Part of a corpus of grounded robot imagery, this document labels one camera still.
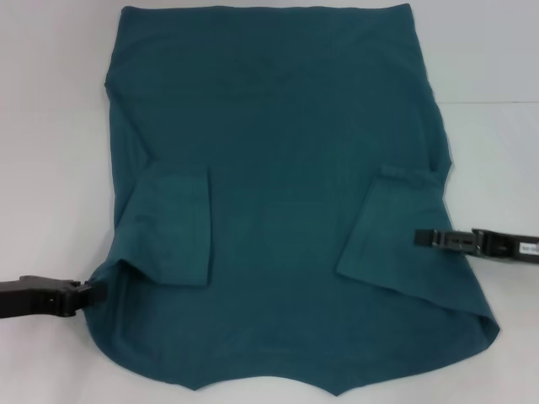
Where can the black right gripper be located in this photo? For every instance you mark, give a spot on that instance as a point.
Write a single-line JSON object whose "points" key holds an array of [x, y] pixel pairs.
{"points": [[509, 248]]}

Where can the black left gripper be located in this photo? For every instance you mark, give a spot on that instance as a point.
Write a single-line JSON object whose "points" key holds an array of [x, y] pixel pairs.
{"points": [[38, 296]]}

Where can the teal blue t-shirt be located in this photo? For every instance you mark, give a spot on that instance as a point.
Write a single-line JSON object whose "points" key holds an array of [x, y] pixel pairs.
{"points": [[286, 147]]}

